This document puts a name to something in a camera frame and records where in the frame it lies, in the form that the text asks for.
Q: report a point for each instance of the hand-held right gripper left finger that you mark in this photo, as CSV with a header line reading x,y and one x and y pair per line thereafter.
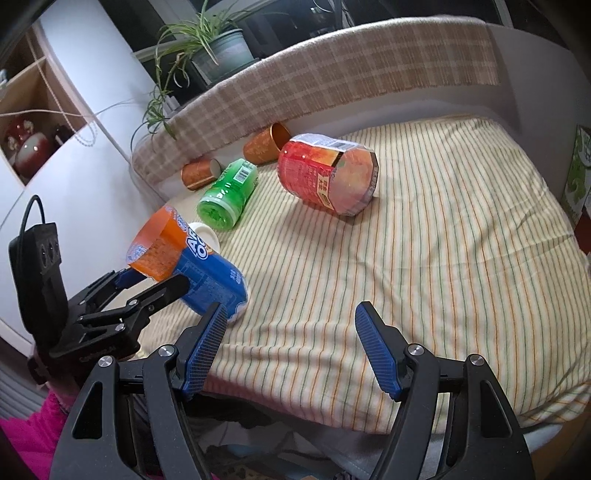
x,y
205,348

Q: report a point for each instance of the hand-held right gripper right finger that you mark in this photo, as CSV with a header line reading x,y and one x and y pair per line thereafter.
x,y
376,350

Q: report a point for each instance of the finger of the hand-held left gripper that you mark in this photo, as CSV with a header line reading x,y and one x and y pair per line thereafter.
x,y
123,278
161,291

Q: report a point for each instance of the orange plastic cup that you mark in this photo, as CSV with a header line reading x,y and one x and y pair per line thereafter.
x,y
159,244

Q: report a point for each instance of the person's left forearm pink sleeve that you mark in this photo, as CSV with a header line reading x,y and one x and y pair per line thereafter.
x,y
27,438

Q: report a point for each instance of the white cup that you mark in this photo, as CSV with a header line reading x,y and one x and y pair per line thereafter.
x,y
203,233

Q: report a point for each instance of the small orange paper cup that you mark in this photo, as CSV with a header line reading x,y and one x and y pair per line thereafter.
x,y
196,174

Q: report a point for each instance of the large orange paper cup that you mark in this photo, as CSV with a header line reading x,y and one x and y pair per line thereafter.
x,y
261,146

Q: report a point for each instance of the blue snack canister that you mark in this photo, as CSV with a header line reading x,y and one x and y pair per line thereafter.
x,y
210,281

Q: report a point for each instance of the striped yellow bed sheet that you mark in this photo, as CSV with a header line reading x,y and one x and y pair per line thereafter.
x,y
438,277

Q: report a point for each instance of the green plastic jar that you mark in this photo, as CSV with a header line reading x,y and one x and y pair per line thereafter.
x,y
228,194

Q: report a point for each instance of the red ceramic vase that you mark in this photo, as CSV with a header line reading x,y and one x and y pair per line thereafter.
x,y
30,150

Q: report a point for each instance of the white shelf cabinet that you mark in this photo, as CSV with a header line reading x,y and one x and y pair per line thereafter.
x,y
92,60

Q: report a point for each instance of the potted spider plant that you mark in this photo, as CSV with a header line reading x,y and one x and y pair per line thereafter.
x,y
221,53

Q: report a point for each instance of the green printed box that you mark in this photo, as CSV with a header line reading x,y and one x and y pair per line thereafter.
x,y
577,184

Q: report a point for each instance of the checked beige cloth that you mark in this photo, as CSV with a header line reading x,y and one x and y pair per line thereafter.
x,y
323,78

